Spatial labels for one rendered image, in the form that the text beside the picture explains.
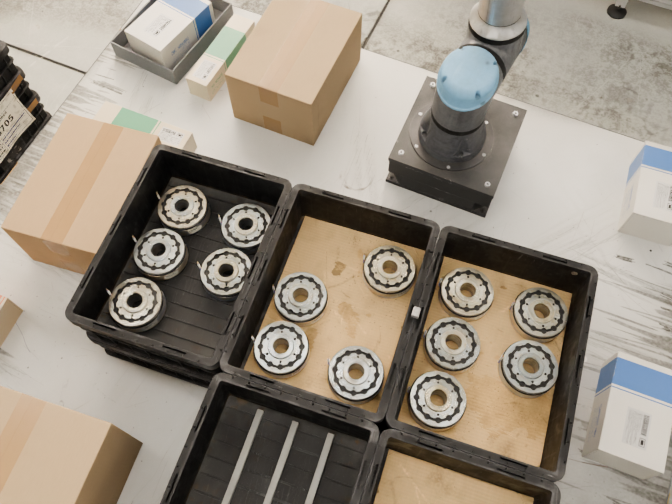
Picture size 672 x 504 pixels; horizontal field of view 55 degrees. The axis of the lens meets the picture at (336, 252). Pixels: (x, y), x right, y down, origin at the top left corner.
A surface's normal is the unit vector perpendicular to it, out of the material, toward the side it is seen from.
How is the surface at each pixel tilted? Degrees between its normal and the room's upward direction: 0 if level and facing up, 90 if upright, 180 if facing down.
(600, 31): 0
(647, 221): 90
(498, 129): 2
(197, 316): 0
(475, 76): 10
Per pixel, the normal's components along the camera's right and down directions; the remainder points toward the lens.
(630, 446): 0.00, -0.44
